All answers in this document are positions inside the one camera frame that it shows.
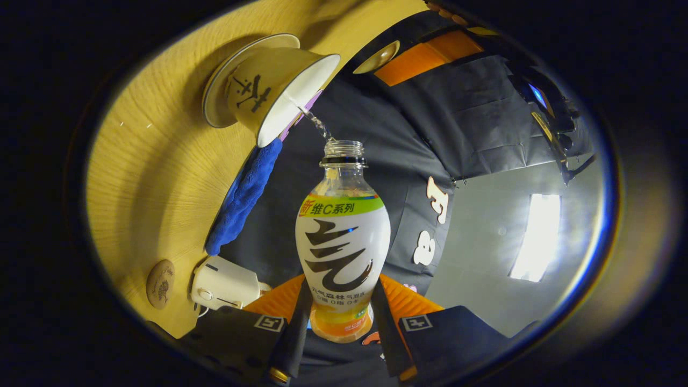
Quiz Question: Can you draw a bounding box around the white toaster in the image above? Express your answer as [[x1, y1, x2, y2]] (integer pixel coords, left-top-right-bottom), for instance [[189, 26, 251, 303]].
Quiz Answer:
[[191, 255, 272, 311]]

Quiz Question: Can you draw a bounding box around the cream ceramic teacup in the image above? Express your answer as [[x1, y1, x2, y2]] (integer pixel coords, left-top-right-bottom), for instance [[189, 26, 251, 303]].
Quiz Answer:
[[226, 47, 341, 148]]

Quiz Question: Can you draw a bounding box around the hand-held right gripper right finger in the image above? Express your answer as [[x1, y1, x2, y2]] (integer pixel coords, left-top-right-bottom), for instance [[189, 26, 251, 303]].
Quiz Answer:
[[371, 273, 538, 385]]

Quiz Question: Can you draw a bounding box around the white label water bottle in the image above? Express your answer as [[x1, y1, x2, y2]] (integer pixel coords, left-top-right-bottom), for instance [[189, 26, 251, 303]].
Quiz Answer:
[[295, 140, 391, 343]]

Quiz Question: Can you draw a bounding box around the ceiling light panel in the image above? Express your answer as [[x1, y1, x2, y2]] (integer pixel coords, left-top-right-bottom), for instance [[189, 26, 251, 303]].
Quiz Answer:
[[509, 193, 561, 283]]

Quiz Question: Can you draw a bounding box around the round wooden coaster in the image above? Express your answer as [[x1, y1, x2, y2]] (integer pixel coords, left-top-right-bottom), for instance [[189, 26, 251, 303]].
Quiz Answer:
[[146, 260, 176, 310]]

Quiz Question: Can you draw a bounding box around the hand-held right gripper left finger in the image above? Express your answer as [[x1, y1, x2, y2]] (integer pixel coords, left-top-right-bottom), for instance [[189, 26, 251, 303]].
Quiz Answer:
[[180, 274, 312, 385]]

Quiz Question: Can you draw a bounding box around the blue towel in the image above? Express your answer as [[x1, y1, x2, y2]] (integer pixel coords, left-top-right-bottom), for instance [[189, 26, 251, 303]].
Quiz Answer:
[[204, 138, 283, 256]]

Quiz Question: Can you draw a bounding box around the purple paper cutout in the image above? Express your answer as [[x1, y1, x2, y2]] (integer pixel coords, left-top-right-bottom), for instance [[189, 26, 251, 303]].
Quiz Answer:
[[279, 89, 323, 141]]

